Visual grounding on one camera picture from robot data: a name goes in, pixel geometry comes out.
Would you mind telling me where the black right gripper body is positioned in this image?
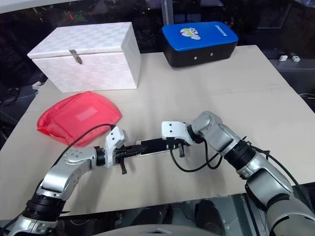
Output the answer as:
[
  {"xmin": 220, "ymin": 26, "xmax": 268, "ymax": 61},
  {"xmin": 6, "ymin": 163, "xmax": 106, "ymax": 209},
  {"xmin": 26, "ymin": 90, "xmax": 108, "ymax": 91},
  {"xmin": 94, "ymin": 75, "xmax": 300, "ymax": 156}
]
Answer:
[{"xmin": 172, "ymin": 137, "xmax": 189, "ymax": 149}]

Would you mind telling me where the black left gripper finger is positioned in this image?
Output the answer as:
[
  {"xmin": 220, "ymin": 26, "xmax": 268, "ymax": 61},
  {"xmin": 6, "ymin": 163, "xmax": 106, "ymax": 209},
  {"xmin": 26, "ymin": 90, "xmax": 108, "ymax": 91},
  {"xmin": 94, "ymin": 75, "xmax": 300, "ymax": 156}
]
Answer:
[
  {"xmin": 124, "ymin": 144, "xmax": 148, "ymax": 157},
  {"xmin": 119, "ymin": 157, "xmax": 128, "ymax": 176}
]

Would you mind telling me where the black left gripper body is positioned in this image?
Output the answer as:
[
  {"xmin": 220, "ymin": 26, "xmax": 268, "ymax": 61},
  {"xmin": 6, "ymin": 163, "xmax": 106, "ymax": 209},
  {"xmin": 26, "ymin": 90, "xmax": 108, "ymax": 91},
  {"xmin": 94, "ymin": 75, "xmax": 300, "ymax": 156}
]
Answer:
[{"xmin": 114, "ymin": 144, "xmax": 129, "ymax": 166}]

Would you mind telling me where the black rectangular bar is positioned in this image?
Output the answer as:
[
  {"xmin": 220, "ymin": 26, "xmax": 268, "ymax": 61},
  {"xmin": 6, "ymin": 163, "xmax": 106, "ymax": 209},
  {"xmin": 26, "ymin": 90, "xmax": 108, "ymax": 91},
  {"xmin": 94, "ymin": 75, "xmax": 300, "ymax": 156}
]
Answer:
[{"xmin": 134, "ymin": 137, "xmax": 173, "ymax": 157}]

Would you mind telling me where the red fabric bag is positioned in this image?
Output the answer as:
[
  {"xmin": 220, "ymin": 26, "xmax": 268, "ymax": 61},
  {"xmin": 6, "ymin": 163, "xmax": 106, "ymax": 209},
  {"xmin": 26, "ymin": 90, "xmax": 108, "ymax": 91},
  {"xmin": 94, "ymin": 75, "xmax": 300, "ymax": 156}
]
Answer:
[{"xmin": 36, "ymin": 90, "xmax": 124, "ymax": 148}]

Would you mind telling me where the dark rounded shape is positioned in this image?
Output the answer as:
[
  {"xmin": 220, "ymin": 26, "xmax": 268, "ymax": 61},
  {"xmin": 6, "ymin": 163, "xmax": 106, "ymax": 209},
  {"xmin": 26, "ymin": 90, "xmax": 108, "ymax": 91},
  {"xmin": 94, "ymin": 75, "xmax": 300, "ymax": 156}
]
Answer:
[{"xmin": 193, "ymin": 198, "xmax": 222, "ymax": 223}]

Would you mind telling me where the grey robot torso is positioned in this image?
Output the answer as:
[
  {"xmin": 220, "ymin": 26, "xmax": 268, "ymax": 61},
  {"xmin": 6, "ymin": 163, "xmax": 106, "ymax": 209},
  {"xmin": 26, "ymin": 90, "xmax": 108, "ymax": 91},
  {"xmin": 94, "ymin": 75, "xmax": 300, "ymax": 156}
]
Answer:
[{"xmin": 107, "ymin": 225, "xmax": 206, "ymax": 236}]

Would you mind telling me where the white checkered storage box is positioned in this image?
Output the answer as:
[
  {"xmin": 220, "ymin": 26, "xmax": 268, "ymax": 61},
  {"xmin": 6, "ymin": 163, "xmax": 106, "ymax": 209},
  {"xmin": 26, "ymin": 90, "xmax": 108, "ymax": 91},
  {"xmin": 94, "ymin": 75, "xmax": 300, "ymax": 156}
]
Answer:
[{"xmin": 26, "ymin": 21, "xmax": 142, "ymax": 93}]

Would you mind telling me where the blue and black padded block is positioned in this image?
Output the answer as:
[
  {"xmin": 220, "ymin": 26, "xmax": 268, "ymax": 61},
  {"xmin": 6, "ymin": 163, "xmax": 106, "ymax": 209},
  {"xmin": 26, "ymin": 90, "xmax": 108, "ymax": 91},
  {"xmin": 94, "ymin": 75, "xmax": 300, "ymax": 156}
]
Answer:
[{"xmin": 161, "ymin": 21, "xmax": 239, "ymax": 68}]

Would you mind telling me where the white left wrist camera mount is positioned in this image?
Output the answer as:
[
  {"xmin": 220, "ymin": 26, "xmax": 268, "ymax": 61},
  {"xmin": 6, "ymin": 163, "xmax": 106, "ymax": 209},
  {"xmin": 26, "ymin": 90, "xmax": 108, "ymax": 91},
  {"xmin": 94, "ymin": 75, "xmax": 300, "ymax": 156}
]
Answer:
[{"xmin": 104, "ymin": 125, "xmax": 128, "ymax": 170}]

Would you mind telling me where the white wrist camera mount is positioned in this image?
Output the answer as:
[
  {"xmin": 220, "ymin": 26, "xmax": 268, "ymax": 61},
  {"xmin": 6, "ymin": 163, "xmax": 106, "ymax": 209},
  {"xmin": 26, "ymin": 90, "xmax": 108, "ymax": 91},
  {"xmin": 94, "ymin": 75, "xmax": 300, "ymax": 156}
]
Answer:
[
  {"xmin": 161, "ymin": 120, "xmax": 194, "ymax": 146},
  {"xmin": 104, "ymin": 125, "xmax": 128, "ymax": 170}
]

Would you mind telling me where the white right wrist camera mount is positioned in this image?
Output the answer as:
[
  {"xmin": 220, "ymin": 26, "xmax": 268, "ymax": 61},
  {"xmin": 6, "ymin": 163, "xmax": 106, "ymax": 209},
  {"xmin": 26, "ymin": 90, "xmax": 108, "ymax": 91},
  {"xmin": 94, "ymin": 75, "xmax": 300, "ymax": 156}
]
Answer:
[{"xmin": 161, "ymin": 120, "xmax": 194, "ymax": 146}]

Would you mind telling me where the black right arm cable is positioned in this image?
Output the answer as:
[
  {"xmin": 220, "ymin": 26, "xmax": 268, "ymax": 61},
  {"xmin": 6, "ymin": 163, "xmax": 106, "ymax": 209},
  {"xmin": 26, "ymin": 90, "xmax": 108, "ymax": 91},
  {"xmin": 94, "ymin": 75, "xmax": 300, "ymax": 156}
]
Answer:
[{"xmin": 169, "ymin": 136, "xmax": 302, "ymax": 187}]

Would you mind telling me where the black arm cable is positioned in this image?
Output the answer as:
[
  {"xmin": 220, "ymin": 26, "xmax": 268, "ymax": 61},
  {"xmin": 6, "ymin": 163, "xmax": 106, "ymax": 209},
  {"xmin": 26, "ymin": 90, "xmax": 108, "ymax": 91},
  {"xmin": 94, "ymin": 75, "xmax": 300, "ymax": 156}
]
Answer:
[
  {"xmin": 169, "ymin": 136, "xmax": 302, "ymax": 187},
  {"xmin": 52, "ymin": 123, "xmax": 116, "ymax": 170}
]

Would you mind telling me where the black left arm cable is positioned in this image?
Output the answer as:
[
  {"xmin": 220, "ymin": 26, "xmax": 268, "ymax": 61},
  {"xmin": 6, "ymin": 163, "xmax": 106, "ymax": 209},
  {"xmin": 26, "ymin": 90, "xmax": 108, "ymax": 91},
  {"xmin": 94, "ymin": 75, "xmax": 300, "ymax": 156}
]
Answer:
[{"xmin": 52, "ymin": 123, "xmax": 116, "ymax": 170}]

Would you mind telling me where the grey metal frame post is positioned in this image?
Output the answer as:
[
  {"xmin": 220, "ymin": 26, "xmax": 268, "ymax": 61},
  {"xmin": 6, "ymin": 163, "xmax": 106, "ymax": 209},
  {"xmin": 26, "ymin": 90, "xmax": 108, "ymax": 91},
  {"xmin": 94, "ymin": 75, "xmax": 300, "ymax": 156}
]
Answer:
[{"xmin": 162, "ymin": 0, "xmax": 173, "ymax": 27}]

